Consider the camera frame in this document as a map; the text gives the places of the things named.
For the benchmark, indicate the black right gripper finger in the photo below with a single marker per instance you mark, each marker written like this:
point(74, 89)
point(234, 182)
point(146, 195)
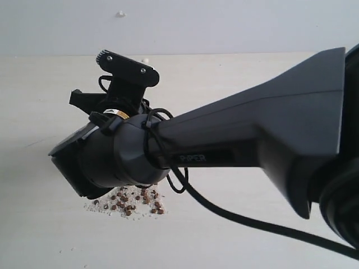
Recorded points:
point(87, 102)

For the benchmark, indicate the pile of pellets and grains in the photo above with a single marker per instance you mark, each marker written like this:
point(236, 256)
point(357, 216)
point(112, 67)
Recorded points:
point(130, 202)

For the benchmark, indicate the small white wall plug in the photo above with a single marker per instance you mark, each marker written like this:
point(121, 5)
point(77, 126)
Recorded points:
point(120, 14)

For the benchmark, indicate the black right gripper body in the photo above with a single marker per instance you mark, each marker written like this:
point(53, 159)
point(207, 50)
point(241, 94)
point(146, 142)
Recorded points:
point(126, 107)

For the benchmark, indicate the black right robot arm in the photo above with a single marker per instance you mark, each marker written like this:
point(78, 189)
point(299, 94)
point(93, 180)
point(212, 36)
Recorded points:
point(300, 128)

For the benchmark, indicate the wrist camera with black bracket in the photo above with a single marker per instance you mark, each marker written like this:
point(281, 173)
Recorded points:
point(129, 78)

